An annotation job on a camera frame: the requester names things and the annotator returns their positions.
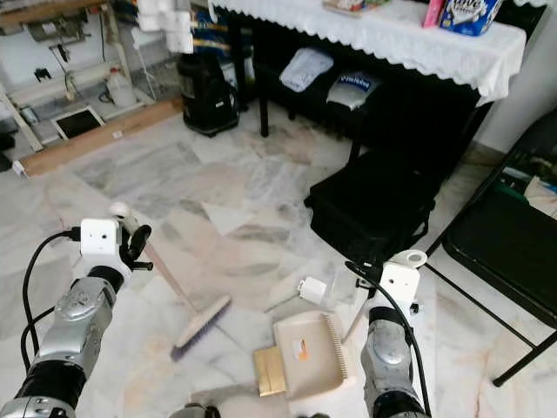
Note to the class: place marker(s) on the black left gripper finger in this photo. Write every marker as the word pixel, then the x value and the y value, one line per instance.
pixel 144 265
pixel 146 237

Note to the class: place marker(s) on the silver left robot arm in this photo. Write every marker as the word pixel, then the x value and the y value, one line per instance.
pixel 78 313

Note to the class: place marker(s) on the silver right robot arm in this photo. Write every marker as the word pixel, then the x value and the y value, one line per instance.
pixel 387 357

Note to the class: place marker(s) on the clear plastic container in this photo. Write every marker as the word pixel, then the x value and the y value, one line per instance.
pixel 346 286

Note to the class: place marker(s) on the small white carton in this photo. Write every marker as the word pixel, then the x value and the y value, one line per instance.
pixel 312 290

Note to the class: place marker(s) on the black suitcase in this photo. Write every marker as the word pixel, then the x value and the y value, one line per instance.
pixel 374 205

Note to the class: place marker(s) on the long wooden plank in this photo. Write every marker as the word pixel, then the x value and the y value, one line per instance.
pixel 96 139

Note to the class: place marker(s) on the white framed tablet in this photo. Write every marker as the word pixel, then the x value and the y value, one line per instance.
pixel 78 123

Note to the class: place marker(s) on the flat brown cardboard piece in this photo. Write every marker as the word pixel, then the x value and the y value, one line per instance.
pixel 270 370

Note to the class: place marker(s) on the black folding chair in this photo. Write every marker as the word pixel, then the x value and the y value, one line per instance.
pixel 505 235

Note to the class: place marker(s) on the white plastic jug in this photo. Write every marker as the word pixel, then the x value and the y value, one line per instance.
pixel 120 90

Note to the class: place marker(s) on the grey robot left foot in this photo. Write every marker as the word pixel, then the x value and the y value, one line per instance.
pixel 191 411

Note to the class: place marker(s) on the black table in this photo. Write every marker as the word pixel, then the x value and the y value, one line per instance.
pixel 262 109

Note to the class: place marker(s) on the cluttered storage rack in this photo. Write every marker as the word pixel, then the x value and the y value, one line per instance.
pixel 43 87

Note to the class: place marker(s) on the grey bag blue print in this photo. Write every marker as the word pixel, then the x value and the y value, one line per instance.
pixel 353 91

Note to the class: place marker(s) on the white cloth bag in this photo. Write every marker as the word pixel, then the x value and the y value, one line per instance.
pixel 307 70

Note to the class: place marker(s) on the white paper roll stack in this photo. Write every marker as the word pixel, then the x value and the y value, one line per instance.
pixel 165 24

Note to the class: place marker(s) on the white lace tablecloth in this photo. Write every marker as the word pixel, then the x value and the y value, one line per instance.
pixel 383 39

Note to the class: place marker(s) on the flat food package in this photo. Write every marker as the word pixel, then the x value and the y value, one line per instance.
pixel 352 5

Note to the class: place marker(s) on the pink package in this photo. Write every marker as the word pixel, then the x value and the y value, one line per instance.
pixel 433 12

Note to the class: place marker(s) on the blue toilet paper pack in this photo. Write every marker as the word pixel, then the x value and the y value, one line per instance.
pixel 470 16

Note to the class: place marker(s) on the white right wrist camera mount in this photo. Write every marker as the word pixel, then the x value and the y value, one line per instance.
pixel 400 283

